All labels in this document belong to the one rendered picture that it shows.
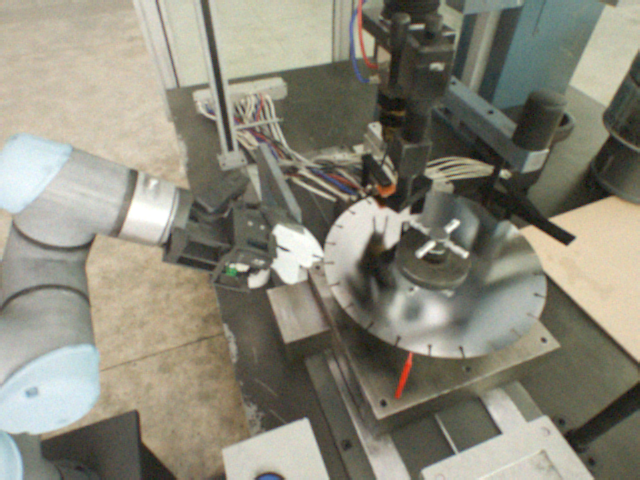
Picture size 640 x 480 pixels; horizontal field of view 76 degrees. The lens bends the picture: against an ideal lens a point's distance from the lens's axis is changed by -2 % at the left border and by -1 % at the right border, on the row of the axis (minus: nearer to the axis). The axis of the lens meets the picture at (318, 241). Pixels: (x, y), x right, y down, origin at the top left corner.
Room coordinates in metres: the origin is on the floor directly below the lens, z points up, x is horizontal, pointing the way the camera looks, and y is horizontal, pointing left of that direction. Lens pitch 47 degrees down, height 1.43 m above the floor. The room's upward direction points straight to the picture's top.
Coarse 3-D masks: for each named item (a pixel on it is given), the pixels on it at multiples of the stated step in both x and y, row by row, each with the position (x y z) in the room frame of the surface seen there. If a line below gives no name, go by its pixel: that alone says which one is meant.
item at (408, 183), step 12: (396, 180) 0.48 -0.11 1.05; (408, 180) 0.46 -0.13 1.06; (420, 180) 0.51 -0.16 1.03; (432, 180) 0.51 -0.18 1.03; (396, 192) 0.47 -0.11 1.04; (408, 192) 0.47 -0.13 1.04; (420, 192) 0.49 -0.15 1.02; (396, 204) 0.46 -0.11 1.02; (408, 204) 0.47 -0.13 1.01; (420, 204) 0.49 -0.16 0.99
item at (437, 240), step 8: (416, 224) 0.44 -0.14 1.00; (448, 224) 0.44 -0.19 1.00; (456, 224) 0.44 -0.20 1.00; (424, 232) 0.43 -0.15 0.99; (432, 232) 0.42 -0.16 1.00; (440, 232) 0.42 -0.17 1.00; (448, 232) 0.43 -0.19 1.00; (432, 240) 0.41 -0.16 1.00; (440, 240) 0.40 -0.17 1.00; (448, 240) 0.41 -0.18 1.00; (424, 248) 0.39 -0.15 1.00; (432, 248) 0.40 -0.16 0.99; (440, 248) 0.40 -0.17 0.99; (448, 248) 0.40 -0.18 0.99; (456, 248) 0.39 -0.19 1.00; (464, 256) 0.38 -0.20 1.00
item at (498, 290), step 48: (336, 240) 0.45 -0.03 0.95; (384, 240) 0.45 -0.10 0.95; (480, 240) 0.45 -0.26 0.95; (336, 288) 0.36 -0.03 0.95; (384, 288) 0.36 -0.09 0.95; (432, 288) 0.36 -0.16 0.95; (480, 288) 0.36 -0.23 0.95; (528, 288) 0.36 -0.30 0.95; (384, 336) 0.28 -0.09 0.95; (432, 336) 0.28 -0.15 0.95; (480, 336) 0.28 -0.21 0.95
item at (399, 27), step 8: (400, 16) 0.46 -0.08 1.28; (408, 16) 0.47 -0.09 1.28; (392, 24) 0.46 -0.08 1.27; (400, 24) 0.46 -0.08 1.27; (408, 24) 0.46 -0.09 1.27; (392, 32) 0.46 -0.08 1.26; (400, 32) 0.46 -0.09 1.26; (392, 40) 0.46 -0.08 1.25; (400, 40) 0.46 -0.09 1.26; (392, 48) 0.46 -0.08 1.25; (400, 48) 0.46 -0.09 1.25; (392, 56) 0.46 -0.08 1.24; (400, 56) 0.46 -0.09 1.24; (392, 64) 0.46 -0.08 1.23; (392, 72) 0.46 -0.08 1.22; (392, 80) 0.46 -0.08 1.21
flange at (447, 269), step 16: (400, 240) 0.45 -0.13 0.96; (416, 240) 0.44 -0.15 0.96; (400, 256) 0.41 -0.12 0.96; (416, 256) 0.41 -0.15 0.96; (432, 256) 0.40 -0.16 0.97; (448, 256) 0.40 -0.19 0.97; (416, 272) 0.38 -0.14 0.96; (432, 272) 0.38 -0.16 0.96; (448, 272) 0.38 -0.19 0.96; (464, 272) 0.38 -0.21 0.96
